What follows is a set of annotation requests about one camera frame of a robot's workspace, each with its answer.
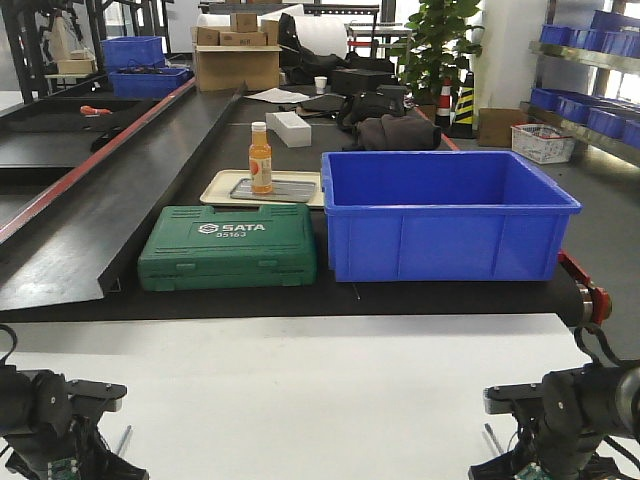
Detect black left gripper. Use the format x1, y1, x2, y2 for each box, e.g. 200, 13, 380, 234
1, 367, 149, 479

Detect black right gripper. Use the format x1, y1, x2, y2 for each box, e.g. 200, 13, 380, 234
468, 367, 639, 479

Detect cross screwdriver green handle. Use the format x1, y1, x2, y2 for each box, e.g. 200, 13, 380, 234
115, 425, 133, 456

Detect beige plastic tray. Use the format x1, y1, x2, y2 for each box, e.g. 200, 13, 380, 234
200, 169, 324, 209

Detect small grey metal tray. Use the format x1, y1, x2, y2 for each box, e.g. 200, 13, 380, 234
230, 178, 317, 203

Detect green SATA tool case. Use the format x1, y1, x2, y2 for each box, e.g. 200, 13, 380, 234
137, 204, 317, 291

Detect large blue plastic bin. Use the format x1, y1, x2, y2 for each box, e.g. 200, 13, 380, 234
321, 151, 582, 282

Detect brown cardboard box on floor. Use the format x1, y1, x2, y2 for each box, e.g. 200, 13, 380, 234
477, 108, 528, 148

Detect yellow black traffic cone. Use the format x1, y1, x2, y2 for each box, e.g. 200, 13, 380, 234
449, 71, 475, 139

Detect red white traffic cone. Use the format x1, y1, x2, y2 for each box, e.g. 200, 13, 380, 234
435, 77, 451, 129

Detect orange juice bottle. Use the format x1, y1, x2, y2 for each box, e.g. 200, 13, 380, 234
248, 122, 273, 194

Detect dark grey cloth bundle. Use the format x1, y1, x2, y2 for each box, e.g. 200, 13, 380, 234
342, 114, 442, 151

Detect blue bin on conveyor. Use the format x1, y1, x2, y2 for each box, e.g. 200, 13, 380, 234
108, 68, 193, 99

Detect white rectangular box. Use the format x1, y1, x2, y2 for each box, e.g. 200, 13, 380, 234
265, 111, 312, 148

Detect green potted plant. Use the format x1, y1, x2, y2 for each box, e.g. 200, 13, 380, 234
390, 0, 484, 106

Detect large cardboard box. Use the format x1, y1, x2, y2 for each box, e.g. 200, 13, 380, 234
194, 45, 281, 92

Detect white paper cup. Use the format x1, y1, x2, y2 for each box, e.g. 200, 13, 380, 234
314, 76, 327, 94

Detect red conveyor end bracket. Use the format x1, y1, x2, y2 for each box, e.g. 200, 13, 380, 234
558, 250, 613, 326

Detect white wire basket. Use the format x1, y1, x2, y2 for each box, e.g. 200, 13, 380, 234
511, 123, 575, 165

